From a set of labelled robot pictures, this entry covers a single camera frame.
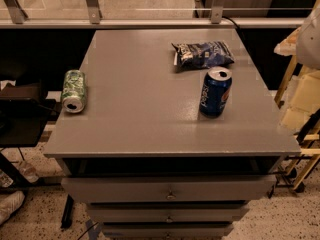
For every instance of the blue pepsi can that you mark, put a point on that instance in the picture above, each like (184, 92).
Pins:
(215, 91)

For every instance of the green soda can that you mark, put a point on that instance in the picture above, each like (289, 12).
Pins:
(74, 93)

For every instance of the grey drawer cabinet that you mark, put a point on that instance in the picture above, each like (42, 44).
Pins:
(142, 116)

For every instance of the blue chip bag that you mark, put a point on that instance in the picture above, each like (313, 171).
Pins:
(203, 55)

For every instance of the top grey drawer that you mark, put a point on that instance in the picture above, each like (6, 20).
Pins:
(167, 189)

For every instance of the grey drawer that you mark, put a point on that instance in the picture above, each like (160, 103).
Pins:
(168, 213)
(166, 230)
(167, 189)

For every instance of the middle grey drawer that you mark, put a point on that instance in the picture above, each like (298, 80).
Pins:
(168, 213)

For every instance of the bottom grey drawer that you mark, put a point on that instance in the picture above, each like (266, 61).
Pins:
(166, 230)

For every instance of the black side table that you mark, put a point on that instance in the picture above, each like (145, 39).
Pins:
(25, 111)

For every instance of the clear plastic bottle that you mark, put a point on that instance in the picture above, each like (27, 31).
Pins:
(28, 171)

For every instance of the white shoe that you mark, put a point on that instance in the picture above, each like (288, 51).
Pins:
(10, 204)

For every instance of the metal railing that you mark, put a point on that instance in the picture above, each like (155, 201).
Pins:
(104, 14)

